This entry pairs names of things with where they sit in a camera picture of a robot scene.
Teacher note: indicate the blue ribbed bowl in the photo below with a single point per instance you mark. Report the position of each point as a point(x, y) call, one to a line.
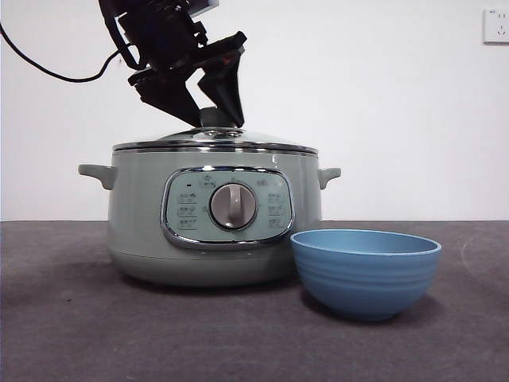
point(366, 278)

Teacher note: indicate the pale green electric steamer pot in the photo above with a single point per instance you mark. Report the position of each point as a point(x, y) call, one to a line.
point(135, 223)

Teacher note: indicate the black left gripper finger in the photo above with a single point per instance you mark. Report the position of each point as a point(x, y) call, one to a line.
point(226, 91)
point(167, 95)

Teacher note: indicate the pale grey left camera box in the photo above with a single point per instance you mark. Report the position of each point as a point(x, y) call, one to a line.
point(204, 5)

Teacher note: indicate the white wall socket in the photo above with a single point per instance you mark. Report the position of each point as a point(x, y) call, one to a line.
point(497, 26)

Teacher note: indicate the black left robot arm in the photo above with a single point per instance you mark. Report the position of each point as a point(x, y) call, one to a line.
point(131, 5)

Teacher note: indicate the glass lid with green knob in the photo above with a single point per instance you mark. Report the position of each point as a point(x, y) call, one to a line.
point(258, 140)

